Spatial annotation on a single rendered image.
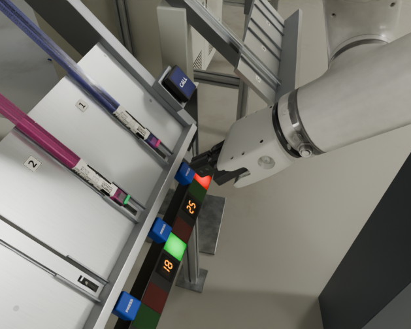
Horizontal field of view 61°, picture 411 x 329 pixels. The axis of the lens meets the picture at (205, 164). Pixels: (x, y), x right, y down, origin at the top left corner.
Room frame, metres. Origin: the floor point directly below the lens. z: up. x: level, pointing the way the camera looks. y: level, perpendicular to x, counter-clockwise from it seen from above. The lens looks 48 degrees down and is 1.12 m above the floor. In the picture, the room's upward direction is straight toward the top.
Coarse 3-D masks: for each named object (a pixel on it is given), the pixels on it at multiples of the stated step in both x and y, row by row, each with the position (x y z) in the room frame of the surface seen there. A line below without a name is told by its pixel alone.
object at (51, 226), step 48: (96, 48) 0.47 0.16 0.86; (48, 96) 0.35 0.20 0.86; (144, 96) 0.45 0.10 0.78; (0, 144) 0.27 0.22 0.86; (96, 144) 0.33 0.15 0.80; (144, 144) 0.37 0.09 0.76; (0, 192) 0.22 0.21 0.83; (48, 192) 0.24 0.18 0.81; (96, 192) 0.27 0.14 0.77; (144, 192) 0.30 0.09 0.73; (0, 240) 0.17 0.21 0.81; (48, 240) 0.19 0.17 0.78; (96, 240) 0.21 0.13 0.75; (0, 288) 0.14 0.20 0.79; (48, 288) 0.15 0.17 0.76; (96, 288) 0.16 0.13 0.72
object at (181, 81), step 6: (174, 72) 0.48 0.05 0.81; (180, 72) 0.49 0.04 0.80; (174, 78) 0.47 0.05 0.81; (180, 78) 0.48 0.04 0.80; (186, 78) 0.49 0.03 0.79; (180, 84) 0.47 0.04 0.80; (186, 84) 0.47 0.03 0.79; (192, 84) 0.48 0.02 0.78; (186, 90) 0.46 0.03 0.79; (192, 90) 0.47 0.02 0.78
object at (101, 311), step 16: (192, 128) 0.43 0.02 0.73; (176, 144) 0.40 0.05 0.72; (176, 160) 0.36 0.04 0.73; (160, 176) 0.34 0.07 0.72; (160, 192) 0.30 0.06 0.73; (144, 224) 0.24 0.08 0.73; (128, 240) 0.23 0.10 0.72; (144, 240) 0.22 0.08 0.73; (128, 256) 0.20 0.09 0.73; (112, 272) 0.18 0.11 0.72; (128, 272) 0.18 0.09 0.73; (112, 288) 0.16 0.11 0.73; (96, 304) 0.15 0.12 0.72; (112, 304) 0.14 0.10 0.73; (96, 320) 0.12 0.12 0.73
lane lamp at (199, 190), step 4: (192, 180) 0.37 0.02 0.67; (192, 184) 0.37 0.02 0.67; (196, 184) 0.37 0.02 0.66; (192, 188) 0.36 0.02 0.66; (196, 188) 0.36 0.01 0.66; (200, 188) 0.37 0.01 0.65; (204, 188) 0.37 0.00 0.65; (192, 192) 0.35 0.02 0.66; (196, 192) 0.36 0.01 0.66; (200, 192) 0.36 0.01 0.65; (204, 192) 0.36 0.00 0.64; (196, 196) 0.35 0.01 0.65; (200, 196) 0.35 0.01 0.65; (204, 196) 0.36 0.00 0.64; (200, 200) 0.35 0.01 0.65
